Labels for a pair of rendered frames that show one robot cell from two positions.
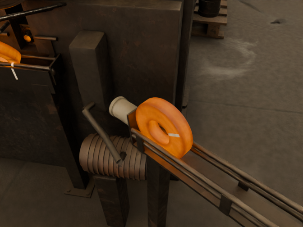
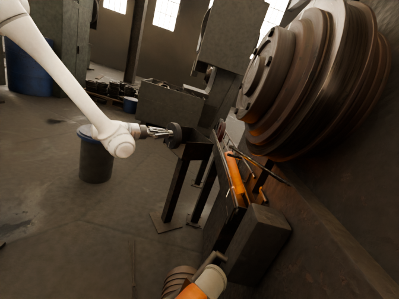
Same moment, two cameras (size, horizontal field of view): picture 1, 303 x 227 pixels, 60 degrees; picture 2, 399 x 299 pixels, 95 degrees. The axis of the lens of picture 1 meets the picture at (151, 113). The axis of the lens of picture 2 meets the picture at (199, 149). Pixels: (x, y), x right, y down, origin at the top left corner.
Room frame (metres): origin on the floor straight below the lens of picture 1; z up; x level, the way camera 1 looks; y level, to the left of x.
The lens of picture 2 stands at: (0.32, -0.16, 1.07)
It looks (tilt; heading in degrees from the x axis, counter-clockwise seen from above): 21 degrees down; 75
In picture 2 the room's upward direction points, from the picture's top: 19 degrees clockwise
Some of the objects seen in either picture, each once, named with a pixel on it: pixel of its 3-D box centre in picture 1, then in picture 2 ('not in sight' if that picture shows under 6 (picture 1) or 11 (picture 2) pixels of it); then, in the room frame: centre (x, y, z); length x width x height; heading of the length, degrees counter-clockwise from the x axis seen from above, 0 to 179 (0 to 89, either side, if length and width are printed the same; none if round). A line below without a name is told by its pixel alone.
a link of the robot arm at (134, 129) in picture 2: not in sight; (132, 131); (0.20, 0.76, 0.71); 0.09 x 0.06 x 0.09; 115
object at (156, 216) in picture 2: not in sight; (176, 180); (0.52, 0.94, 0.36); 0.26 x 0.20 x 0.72; 115
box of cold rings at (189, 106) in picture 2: not in sight; (171, 107); (0.48, 3.24, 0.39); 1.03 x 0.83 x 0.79; 174
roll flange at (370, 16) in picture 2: not in sight; (309, 96); (0.76, 0.40, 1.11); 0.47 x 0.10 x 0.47; 80
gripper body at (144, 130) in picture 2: not in sight; (146, 132); (0.27, 0.79, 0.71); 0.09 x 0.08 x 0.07; 25
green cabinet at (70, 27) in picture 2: not in sight; (63, 50); (-1.52, 3.73, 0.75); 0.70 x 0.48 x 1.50; 80
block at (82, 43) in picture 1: (94, 72); (253, 246); (0.66, 0.18, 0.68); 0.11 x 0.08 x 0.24; 170
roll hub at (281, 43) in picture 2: not in sight; (258, 78); (0.59, 0.43, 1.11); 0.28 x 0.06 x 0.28; 80
